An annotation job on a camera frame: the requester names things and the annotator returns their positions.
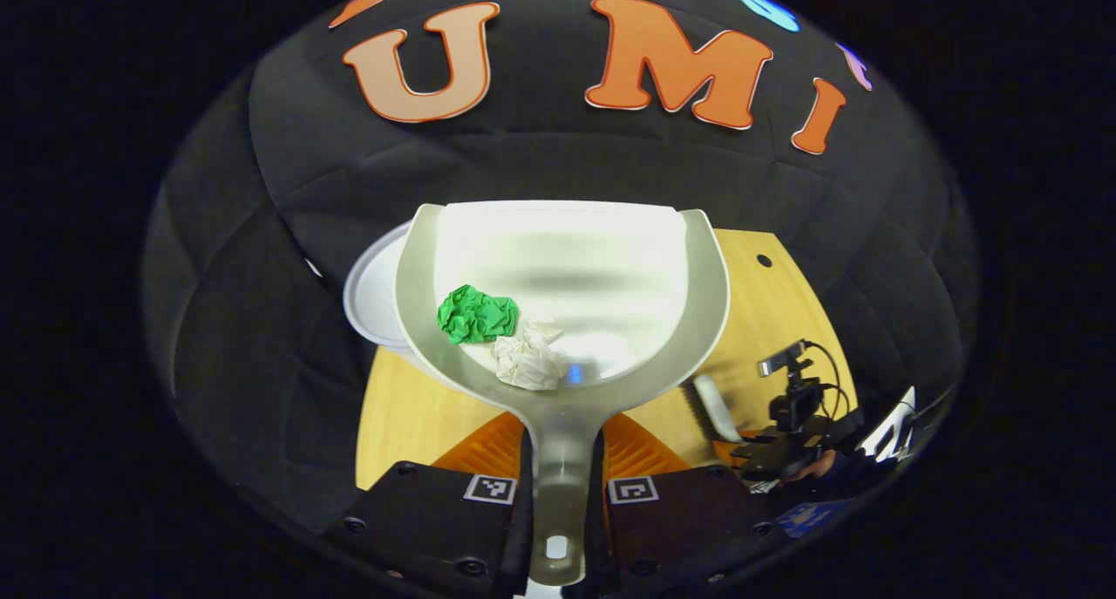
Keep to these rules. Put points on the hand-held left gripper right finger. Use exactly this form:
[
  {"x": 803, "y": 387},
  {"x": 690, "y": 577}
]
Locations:
[{"x": 680, "y": 529}]

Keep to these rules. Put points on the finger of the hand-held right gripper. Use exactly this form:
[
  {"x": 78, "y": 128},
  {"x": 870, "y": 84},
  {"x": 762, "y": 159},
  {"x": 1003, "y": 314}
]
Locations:
[
  {"x": 780, "y": 471},
  {"x": 776, "y": 449}
]

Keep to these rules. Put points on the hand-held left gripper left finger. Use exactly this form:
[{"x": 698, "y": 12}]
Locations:
[{"x": 427, "y": 520}]

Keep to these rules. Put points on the small grey broom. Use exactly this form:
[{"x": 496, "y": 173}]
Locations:
[{"x": 717, "y": 411}]

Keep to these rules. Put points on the white paper ball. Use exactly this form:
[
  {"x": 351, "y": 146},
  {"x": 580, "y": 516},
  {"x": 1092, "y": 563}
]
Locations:
[{"x": 527, "y": 362}]

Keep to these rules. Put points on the green paper ball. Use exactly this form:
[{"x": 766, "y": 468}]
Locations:
[{"x": 475, "y": 314}]

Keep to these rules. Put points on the grey plastic dustpan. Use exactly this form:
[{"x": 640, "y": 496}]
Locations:
[{"x": 602, "y": 320}]

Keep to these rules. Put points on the white ribbed garbage bin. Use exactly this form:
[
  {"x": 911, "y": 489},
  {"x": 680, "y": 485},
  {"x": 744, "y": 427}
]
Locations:
[{"x": 375, "y": 294}]

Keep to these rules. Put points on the wooden desktop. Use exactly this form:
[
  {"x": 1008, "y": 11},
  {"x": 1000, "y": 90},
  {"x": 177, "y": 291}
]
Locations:
[{"x": 767, "y": 320}]

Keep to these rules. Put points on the blue printed object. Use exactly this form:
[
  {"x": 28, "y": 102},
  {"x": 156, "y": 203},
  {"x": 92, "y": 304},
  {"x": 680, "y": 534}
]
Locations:
[{"x": 811, "y": 519}]

